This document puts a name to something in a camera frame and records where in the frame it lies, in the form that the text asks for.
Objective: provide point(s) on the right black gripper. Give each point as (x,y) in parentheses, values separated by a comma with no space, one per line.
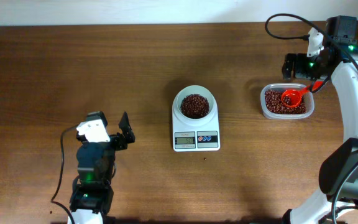
(299,60)

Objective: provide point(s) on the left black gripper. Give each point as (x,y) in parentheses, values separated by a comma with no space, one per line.
(125,125)

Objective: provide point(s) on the orange measuring scoop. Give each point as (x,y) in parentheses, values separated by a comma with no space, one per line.
(292,98)

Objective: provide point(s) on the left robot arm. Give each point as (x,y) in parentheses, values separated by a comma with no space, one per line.
(92,194)

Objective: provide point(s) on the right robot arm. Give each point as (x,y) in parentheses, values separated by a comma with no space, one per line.
(338,174)

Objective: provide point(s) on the white digital kitchen scale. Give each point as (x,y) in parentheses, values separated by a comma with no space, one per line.
(195,136)

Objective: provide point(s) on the red beans in bowl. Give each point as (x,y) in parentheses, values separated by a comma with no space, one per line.
(194,106)

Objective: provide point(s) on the white bowl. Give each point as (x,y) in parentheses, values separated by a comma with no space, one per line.
(195,90)

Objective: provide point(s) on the clear plastic container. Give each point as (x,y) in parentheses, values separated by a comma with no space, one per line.
(281,87)

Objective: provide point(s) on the red beans in container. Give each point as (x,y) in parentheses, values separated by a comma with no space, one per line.
(274,104)

